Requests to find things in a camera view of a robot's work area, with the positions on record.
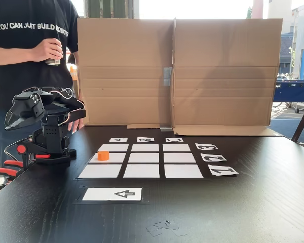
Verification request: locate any silver drink can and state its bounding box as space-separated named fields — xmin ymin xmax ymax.
xmin=45 ymin=42 xmax=62 ymax=66

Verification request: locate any white nine-square grid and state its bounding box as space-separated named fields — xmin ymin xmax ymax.
xmin=77 ymin=143 xmax=205 ymax=180

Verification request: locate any person's left hand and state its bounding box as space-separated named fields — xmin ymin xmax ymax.
xmin=67 ymin=118 xmax=85 ymax=134

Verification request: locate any person's right hand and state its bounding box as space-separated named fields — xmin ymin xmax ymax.
xmin=31 ymin=37 xmax=64 ymax=63

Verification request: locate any person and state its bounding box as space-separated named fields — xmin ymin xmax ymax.
xmin=0 ymin=0 xmax=86 ymax=168

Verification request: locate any red and black clamp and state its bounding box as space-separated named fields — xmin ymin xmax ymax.
xmin=0 ymin=143 xmax=71 ymax=191

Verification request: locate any white arrow paper sheet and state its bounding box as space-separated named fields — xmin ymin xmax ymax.
xmin=82 ymin=187 xmax=142 ymax=202

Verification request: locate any brown cardboard box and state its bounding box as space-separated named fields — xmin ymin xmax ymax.
xmin=77 ymin=17 xmax=177 ymax=130
xmin=171 ymin=17 xmax=283 ymax=137

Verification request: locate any paper sheet number 3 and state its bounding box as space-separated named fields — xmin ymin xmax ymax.
xmin=195 ymin=143 xmax=218 ymax=151

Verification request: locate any paper sheet number 2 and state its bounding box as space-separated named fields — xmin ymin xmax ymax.
xmin=200 ymin=152 xmax=228 ymax=163

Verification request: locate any paper sheet number 1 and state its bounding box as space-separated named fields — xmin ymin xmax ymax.
xmin=207 ymin=166 xmax=240 ymax=177

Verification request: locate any blue foosball table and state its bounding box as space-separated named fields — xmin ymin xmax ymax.
xmin=273 ymin=79 xmax=304 ymax=114

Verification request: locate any robot base cable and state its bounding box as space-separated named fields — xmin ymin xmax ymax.
xmin=4 ymin=138 xmax=33 ymax=159

